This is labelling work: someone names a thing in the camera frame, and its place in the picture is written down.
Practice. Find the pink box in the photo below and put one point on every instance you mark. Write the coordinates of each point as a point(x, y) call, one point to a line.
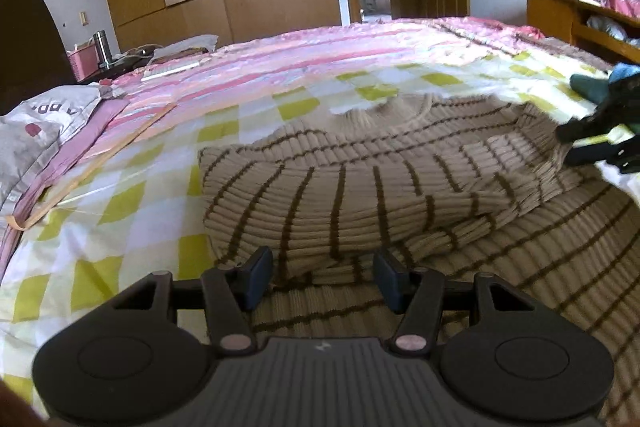
point(82, 64)

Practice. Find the grey folded cloth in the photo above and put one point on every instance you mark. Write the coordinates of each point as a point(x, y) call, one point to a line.
point(185, 46)

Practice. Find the wooden cabinet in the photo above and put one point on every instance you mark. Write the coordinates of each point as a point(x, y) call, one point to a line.
point(550, 17)

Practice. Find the beige striped knit sweater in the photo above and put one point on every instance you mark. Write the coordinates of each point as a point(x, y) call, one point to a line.
point(350, 187)

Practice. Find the pink floral quilt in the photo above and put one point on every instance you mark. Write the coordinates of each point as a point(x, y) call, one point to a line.
point(480, 29)

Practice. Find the dark green garment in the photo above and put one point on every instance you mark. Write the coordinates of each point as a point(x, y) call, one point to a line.
point(590, 88)

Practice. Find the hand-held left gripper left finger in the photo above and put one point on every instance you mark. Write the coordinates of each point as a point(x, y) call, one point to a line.
point(260, 278)

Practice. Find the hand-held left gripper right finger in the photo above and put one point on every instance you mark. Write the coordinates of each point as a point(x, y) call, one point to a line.
point(387, 280)

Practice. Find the white flat strip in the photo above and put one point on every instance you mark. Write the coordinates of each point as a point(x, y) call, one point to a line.
point(175, 69)

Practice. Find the dark brown headboard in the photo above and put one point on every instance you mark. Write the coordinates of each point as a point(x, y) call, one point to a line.
point(25, 47)

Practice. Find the grey pillow with pink dots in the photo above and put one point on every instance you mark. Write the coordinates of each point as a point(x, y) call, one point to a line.
point(45, 132)

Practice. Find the dark nightstand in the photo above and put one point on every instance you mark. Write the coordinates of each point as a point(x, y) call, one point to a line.
point(120, 66)

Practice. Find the pink striped quilt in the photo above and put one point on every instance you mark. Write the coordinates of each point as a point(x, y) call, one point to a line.
point(300, 52)

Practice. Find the wall socket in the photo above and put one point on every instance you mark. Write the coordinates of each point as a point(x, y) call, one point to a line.
point(84, 18)

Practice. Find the metal thermos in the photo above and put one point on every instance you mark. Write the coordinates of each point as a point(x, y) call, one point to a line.
point(101, 49)

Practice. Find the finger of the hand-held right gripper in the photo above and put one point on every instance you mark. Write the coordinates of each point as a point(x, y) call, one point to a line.
point(592, 154)
point(580, 129)

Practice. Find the white bundle in cabinet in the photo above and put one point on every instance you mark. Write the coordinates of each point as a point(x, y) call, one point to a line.
point(605, 27)

